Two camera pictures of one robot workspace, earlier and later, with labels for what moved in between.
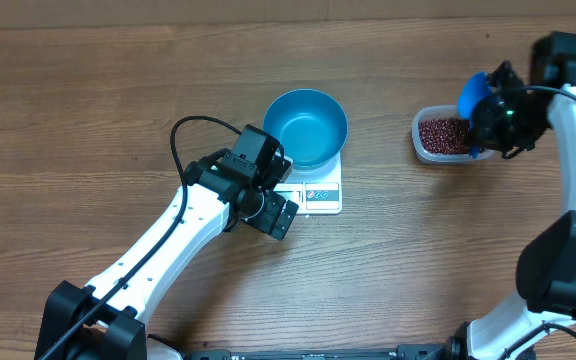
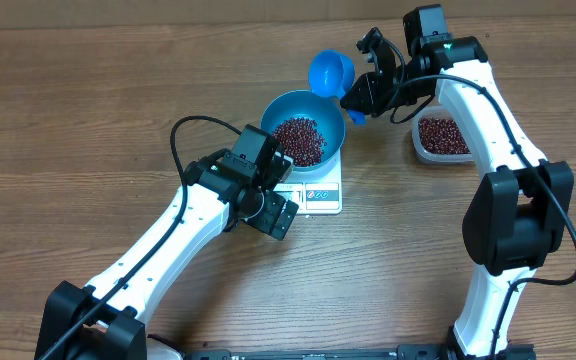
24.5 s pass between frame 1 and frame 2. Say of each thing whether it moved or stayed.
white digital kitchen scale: stayed
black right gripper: moved
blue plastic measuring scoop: moved
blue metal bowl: stayed
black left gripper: stayed
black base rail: stayed
